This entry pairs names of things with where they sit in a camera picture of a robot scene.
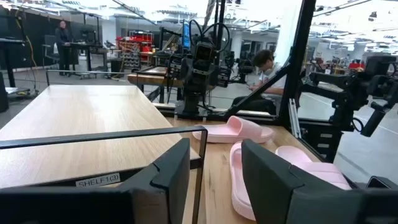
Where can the black office chair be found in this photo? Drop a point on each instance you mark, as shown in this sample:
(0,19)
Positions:
(49,46)

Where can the wooden workbench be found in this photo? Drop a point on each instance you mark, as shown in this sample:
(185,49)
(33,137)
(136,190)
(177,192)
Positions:
(149,79)

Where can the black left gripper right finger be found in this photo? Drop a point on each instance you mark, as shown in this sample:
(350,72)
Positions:
(295,199)

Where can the blue lit monitor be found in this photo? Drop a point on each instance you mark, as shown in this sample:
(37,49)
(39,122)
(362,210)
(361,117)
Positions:
(186,35)

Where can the black leader arm base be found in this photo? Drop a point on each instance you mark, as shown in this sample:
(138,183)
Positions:
(317,140)

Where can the black metal rig frame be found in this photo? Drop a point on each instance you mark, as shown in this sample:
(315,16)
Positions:
(298,62)

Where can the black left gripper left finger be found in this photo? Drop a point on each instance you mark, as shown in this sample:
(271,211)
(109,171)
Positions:
(93,205)

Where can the white shelf label sticker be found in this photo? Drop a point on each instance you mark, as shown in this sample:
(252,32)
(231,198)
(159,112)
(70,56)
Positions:
(98,180)

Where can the silver aluminium bracket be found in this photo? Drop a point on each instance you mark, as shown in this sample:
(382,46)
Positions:
(293,118)

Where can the pink foam slide sandal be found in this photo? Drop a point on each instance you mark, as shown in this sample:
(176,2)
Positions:
(236,129)
(237,186)

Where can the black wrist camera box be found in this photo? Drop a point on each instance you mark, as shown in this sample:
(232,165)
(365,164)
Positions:
(204,53)

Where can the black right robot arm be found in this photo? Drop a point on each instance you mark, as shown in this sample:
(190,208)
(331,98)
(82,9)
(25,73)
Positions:
(191,102)

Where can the wooden shelf with black frame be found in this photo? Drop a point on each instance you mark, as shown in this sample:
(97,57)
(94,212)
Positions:
(77,124)

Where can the black office desk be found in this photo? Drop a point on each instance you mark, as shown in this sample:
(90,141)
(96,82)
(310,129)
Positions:
(84,46)
(9,42)

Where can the person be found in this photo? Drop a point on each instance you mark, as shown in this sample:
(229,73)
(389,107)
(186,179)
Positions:
(63,46)
(267,77)

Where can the red tool cart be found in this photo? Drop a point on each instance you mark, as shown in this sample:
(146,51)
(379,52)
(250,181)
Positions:
(136,46)

